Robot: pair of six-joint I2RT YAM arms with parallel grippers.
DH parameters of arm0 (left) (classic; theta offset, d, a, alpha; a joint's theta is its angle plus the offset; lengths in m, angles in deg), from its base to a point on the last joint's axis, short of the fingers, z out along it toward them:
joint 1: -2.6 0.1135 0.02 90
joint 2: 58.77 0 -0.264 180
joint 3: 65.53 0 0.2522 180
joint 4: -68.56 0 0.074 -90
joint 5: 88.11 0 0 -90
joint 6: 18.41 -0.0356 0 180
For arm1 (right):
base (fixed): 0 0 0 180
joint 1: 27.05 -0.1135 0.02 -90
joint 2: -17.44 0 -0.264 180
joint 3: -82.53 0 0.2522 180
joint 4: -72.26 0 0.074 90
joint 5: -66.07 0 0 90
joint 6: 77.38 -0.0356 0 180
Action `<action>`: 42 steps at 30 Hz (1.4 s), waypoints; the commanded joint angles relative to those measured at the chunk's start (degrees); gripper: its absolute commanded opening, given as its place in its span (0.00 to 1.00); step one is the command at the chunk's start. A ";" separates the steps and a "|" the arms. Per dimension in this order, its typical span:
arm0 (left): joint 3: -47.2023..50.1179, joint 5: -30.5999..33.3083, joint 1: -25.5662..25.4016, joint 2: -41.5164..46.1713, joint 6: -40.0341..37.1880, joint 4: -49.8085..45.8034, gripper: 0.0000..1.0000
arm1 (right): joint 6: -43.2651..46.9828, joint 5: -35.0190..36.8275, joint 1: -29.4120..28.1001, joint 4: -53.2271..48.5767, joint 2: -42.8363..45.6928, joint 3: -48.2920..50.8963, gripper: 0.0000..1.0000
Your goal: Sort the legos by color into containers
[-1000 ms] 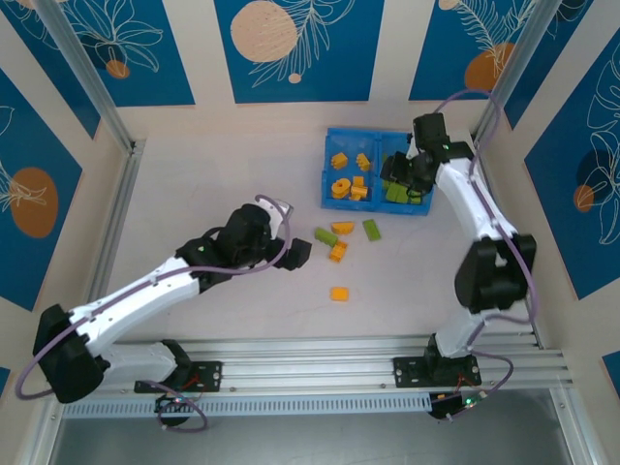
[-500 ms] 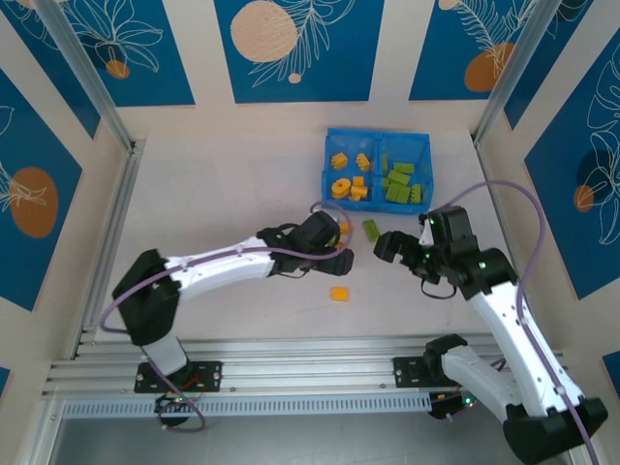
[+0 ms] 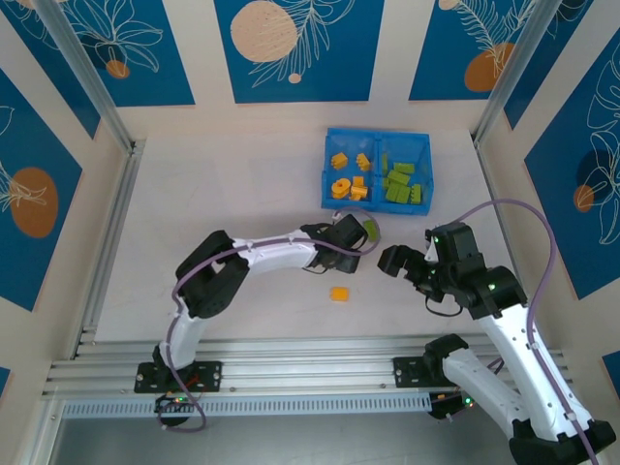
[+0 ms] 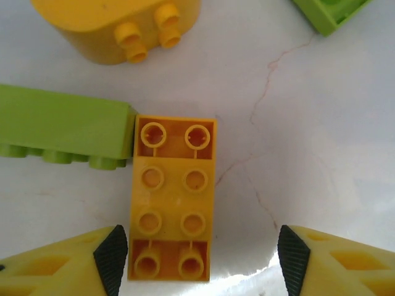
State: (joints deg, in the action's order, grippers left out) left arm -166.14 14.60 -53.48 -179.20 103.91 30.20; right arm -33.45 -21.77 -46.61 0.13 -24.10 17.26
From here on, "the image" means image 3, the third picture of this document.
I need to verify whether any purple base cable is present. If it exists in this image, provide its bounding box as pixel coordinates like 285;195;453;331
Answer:
159;385;210;433

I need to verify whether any aluminium frame post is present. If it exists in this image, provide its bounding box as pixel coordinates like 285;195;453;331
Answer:
472;0;553;144
36;0;135;151

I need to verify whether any grey slotted cable duct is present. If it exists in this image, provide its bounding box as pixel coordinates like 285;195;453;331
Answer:
62;390;432;419

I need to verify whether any blue leaf print poster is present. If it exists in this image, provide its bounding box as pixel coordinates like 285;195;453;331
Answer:
408;0;538;103
47;0;197;109
0;0;102;141
0;67;84;314
503;0;596;131
214;0;387;105
524;28;620;300

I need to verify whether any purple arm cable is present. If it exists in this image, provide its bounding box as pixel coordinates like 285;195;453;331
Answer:
452;199;602;465
164;206;382;388

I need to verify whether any black electronics board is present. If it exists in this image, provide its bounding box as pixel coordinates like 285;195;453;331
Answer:
154;394;195;416
428;391;479;423

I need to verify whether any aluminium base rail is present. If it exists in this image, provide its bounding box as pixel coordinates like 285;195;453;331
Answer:
41;338;575;396

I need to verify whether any aluminium side rail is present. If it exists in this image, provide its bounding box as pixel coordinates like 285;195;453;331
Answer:
473;138;543;350
72;139;146;359

